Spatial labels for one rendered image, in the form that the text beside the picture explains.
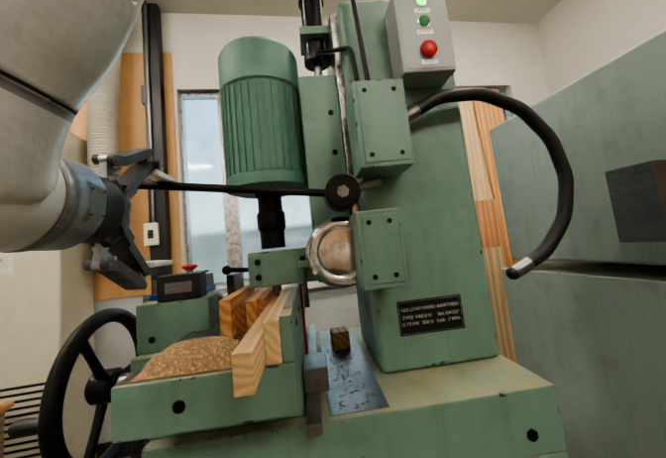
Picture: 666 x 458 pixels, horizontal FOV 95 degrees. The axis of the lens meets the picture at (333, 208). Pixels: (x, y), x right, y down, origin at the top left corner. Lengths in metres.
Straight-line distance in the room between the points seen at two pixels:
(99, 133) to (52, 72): 1.94
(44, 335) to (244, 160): 1.64
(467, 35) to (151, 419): 2.96
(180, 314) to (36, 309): 1.46
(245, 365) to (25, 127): 0.25
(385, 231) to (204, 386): 0.31
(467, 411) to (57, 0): 0.59
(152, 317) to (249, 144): 0.37
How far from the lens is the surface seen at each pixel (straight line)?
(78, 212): 0.34
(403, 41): 0.63
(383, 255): 0.47
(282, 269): 0.63
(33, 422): 0.74
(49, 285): 2.06
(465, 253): 0.62
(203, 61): 2.45
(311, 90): 0.67
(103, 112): 2.25
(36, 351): 2.11
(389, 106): 0.54
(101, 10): 0.28
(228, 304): 0.55
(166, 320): 0.69
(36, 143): 0.28
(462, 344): 0.64
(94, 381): 0.79
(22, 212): 0.30
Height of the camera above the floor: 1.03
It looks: 7 degrees up
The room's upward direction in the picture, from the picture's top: 6 degrees counter-clockwise
